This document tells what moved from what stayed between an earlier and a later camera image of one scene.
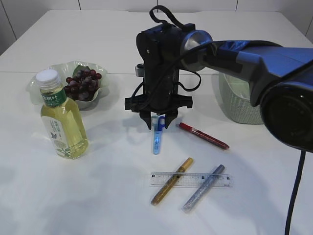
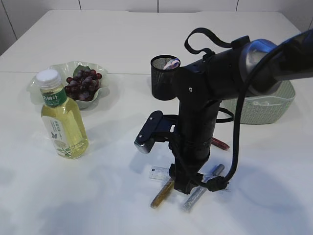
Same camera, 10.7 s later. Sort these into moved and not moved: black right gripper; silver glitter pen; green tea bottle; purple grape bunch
Moved: black right gripper
Not moved: green tea bottle; silver glitter pen; purple grape bunch
